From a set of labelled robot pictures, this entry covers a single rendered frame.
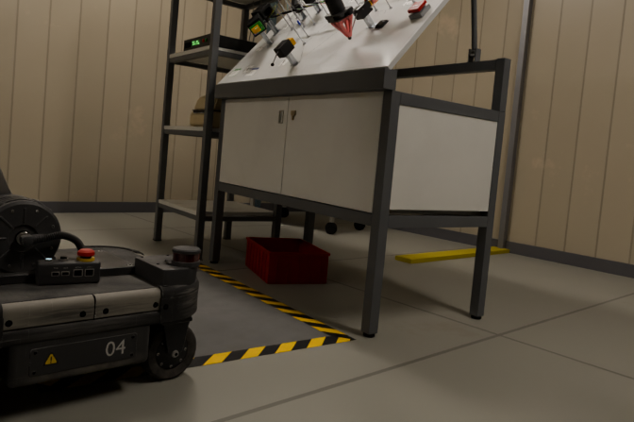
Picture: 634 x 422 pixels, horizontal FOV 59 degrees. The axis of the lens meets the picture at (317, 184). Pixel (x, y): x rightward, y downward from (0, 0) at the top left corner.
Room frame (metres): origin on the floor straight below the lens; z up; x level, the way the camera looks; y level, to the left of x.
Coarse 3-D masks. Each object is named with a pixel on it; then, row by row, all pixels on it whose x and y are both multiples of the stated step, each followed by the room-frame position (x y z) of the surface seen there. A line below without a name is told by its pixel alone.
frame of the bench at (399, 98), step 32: (384, 96) 1.80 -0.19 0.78; (416, 96) 1.84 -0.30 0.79; (384, 128) 1.79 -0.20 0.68; (384, 160) 1.78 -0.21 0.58; (224, 192) 2.70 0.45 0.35; (256, 192) 2.40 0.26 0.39; (384, 192) 1.78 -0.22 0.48; (384, 224) 1.79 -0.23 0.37; (416, 224) 1.88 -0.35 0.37; (448, 224) 1.97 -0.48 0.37; (480, 224) 2.08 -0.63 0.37; (384, 256) 1.79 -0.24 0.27; (480, 256) 2.12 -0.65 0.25; (480, 288) 2.11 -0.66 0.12
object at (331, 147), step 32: (320, 96) 2.08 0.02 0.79; (352, 96) 1.93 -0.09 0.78; (288, 128) 2.23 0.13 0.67; (320, 128) 2.06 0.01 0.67; (352, 128) 1.92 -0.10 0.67; (288, 160) 2.22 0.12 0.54; (320, 160) 2.05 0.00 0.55; (352, 160) 1.90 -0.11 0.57; (288, 192) 2.20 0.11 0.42; (320, 192) 2.03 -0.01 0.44; (352, 192) 1.89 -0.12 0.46
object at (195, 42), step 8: (192, 40) 2.97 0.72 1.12; (200, 40) 2.90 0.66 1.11; (208, 40) 2.83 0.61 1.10; (224, 40) 2.82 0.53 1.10; (232, 40) 2.85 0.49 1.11; (240, 40) 2.88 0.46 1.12; (184, 48) 3.06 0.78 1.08; (192, 48) 2.97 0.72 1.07; (232, 48) 2.85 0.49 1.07; (240, 48) 2.88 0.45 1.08; (248, 48) 2.91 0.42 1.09
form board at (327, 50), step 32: (384, 0) 2.22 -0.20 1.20; (416, 0) 2.02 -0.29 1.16; (448, 0) 1.90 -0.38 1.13; (288, 32) 2.65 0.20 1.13; (320, 32) 2.38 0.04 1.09; (352, 32) 2.16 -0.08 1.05; (384, 32) 1.97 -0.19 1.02; (416, 32) 1.82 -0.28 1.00; (256, 64) 2.56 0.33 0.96; (288, 64) 2.31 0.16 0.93; (320, 64) 2.10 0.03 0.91; (352, 64) 1.92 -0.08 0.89; (384, 64) 1.78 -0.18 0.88
